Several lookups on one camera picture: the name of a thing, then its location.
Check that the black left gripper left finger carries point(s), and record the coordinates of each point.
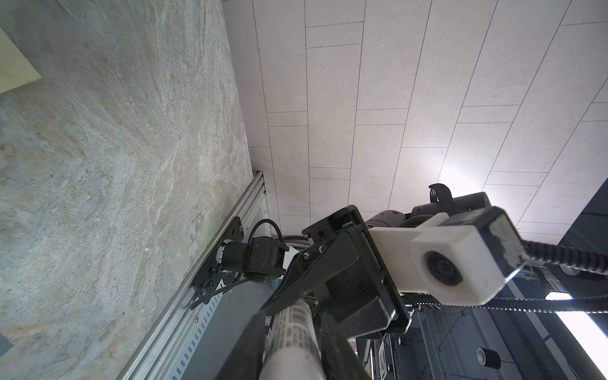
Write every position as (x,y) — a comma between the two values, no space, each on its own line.
(246,358)

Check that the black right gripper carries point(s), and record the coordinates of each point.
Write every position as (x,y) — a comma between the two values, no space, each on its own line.
(345,274)

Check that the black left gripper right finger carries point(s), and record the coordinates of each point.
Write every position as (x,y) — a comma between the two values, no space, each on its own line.
(338,360)

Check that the white glue stick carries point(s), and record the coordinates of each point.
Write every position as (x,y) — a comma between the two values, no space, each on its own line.
(293,351)

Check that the cream yellow envelope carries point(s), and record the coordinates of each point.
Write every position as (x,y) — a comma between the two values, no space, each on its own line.
(15,69)

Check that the grey envelope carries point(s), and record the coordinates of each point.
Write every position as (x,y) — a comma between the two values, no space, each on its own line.
(5,345)

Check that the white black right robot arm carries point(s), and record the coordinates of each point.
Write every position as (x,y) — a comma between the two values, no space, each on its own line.
(263,258)

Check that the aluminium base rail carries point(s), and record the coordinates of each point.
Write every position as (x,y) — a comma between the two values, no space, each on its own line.
(199,326)

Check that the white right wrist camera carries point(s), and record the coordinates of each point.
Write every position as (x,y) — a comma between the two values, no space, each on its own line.
(460,260)

